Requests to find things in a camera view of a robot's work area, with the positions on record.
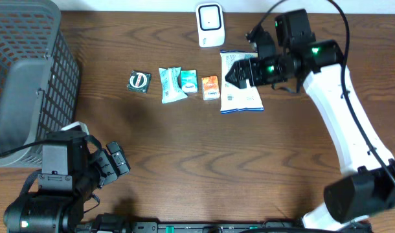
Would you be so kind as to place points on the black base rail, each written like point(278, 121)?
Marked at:
point(153, 227)

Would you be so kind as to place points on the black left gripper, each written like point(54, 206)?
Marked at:
point(104, 166)

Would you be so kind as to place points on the light green wipes pack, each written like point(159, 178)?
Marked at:
point(171, 91)

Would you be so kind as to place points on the white blue snack bag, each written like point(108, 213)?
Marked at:
point(234, 99)

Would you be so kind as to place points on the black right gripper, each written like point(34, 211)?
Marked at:
point(253, 72)

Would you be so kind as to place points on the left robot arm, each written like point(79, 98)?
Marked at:
point(74, 165)

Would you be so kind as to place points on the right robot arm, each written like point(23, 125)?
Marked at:
point(367, 186)

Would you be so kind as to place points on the white barcode scanner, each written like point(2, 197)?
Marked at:
point(210, 25)

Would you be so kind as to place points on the grey plastic shopping basket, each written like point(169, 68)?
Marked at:
point(39, 79)

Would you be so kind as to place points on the orange tissue pack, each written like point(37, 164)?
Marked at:
point(210, 88)

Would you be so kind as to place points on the green tissue pack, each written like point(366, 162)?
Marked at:
point(189, 83)

